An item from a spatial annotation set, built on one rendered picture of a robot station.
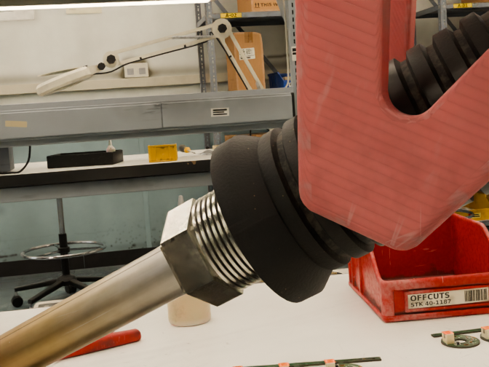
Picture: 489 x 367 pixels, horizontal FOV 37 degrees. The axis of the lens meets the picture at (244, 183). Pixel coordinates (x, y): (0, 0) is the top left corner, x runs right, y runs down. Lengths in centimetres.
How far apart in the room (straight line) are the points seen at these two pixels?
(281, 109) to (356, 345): 208
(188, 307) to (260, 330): 6
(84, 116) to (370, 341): 204
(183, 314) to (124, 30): 412
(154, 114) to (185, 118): 10
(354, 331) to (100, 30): 418
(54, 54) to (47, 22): 19
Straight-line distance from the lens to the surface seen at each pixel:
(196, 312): 58
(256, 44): 429
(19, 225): 468
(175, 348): 53
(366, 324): 56
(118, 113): 248
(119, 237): 467
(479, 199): 495
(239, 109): 253
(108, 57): 289
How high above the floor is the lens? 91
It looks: 6 degrees down
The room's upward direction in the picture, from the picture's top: 4 degrees counter-clockwise
